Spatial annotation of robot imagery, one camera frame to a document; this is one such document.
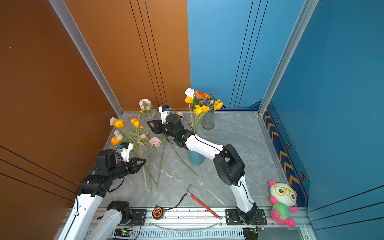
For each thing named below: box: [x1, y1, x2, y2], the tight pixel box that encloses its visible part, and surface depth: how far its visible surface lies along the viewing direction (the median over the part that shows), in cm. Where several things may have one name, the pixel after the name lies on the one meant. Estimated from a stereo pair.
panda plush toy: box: [268, 180, 298, 227], surface depth 74 cm
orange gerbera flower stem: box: [194, 91, 212, 132], surface depth 74 cm
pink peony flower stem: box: [137, 98, 157, 145], surface depth 95 cm
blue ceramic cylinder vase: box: [188, 150, 205, 166], surface depth 92 cm
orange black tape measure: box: [152, 205, 164, 220], surface depth 74 cm
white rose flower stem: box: [184, 88, 195, 133], surface depth 72 cm
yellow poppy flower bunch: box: [185, 96, 224, 135], surface depth 71 cm
